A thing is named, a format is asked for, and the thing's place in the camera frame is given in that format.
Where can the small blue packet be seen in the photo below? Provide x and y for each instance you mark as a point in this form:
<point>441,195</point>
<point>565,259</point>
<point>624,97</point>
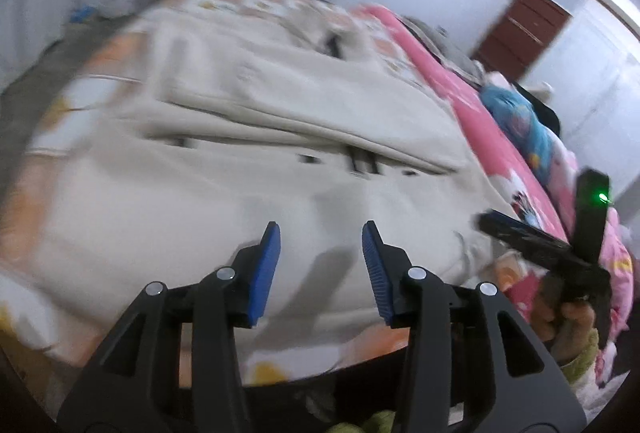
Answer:
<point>82,14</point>

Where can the dark cloth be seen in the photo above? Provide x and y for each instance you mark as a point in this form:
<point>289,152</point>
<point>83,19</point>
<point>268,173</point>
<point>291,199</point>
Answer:
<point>542,110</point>

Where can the blue printed cloth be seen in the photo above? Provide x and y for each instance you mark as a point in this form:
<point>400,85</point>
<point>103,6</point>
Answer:
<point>530,143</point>

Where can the brown wooden door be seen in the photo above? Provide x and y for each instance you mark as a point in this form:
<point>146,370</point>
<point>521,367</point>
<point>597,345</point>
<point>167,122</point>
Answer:
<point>525,30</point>

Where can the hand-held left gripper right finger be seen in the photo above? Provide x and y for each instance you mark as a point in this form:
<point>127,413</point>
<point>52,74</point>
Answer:
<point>375,273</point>

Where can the grey blanket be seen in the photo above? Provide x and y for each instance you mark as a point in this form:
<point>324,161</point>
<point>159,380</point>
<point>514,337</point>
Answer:
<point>440,45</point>

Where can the white curtain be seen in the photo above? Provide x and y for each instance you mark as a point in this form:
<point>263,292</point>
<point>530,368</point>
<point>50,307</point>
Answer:
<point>35,13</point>

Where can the person's right hand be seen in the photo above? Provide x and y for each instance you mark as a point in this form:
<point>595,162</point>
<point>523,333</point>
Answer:
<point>575,328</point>

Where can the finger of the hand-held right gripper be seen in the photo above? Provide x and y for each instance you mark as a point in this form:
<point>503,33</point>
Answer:
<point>530,225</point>
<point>520,240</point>

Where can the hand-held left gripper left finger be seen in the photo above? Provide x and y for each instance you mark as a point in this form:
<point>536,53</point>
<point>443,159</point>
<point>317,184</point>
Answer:
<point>265,273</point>

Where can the pink floral blanket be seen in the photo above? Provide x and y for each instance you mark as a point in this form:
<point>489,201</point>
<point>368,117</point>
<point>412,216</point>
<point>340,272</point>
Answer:
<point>475,113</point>

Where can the green fleece garment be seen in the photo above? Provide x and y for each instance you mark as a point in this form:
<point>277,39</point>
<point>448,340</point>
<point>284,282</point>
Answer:
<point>360,423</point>

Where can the cream zip jacket black trim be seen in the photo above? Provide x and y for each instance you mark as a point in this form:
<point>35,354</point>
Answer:
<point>250,163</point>

